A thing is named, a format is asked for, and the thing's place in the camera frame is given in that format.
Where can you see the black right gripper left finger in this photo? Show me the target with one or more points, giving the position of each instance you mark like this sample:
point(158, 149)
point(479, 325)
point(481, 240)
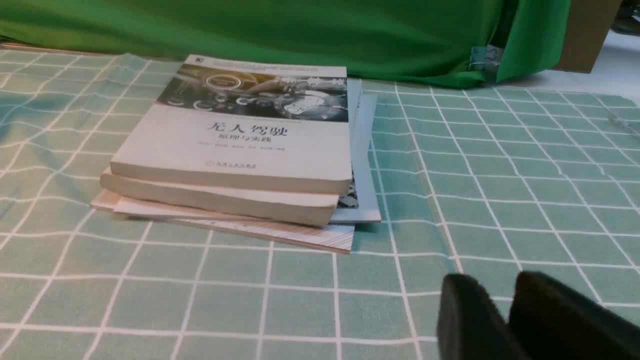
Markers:
point(470, 326)

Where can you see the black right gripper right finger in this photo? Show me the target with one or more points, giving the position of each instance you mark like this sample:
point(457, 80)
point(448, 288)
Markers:
point(552, 321)

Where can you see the green checkered tablecloth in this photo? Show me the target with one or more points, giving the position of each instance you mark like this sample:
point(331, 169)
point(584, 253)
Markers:
point(487, 181)

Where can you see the striped bottom booklet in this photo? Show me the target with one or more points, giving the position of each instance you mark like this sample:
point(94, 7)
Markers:
point(334, 238)

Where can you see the white book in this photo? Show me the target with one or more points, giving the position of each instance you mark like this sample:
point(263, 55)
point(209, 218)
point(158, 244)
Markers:
point(259, 126)
point(166, 199)

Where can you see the metal binder clip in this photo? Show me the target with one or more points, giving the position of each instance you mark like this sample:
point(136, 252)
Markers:
point(486, 60)

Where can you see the white top book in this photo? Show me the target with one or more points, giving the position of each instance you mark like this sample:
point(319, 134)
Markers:
point(259, 126)

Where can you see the green backdrop cloth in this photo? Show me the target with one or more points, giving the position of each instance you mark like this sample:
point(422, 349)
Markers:
point(419, 41)

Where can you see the brown cardboard box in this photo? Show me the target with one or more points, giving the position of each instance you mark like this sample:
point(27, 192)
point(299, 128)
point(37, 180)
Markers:
point(588, 24)

